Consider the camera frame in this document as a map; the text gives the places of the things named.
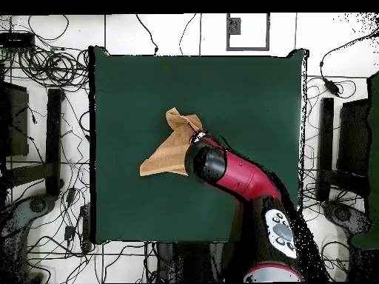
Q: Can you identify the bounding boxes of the dark grey square plate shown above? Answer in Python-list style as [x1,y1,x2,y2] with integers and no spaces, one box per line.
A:
[228,16,242,36]

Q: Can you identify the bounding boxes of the dark green table cloth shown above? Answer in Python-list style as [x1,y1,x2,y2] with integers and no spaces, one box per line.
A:
[88,45,309,245]

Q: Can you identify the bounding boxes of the long black power strip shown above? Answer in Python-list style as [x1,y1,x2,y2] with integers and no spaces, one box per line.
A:
[78,203,92,254]

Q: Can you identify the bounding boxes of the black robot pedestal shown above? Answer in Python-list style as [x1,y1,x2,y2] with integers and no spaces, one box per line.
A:
[146,241,235,283]

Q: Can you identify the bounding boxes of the coiled black cable bundle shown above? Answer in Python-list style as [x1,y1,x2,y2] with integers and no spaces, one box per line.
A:
[17,47,90,89]

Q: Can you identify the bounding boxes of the tan terry towel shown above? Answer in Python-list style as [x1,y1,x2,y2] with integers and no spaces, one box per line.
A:
[139,106,206,178]

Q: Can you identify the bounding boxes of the black adapter cable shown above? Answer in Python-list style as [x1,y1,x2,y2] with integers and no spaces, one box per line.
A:
[318,26,379,81]

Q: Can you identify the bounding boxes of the black cable with plug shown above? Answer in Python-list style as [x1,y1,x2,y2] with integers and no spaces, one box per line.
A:
[135,13,160,56]

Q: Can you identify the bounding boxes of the grey stand base with caster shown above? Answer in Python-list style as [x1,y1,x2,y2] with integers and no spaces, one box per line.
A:
[0,193,57,283]
[321,199,372,237]

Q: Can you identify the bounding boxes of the black stand foot bar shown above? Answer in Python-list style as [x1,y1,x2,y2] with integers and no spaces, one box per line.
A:
[4,87,64,197]
[315,97,371,203]

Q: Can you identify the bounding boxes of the grey square floor frame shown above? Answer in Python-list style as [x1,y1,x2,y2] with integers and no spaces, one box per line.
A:
[226,13,271,52]

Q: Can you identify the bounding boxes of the black equipment box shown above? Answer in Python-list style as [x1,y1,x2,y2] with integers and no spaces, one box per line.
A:
[0,81,30,157]
[336,98,371,178]

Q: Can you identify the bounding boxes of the black power adapter brick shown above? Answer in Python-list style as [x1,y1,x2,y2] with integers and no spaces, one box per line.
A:
[323,77,341,97]

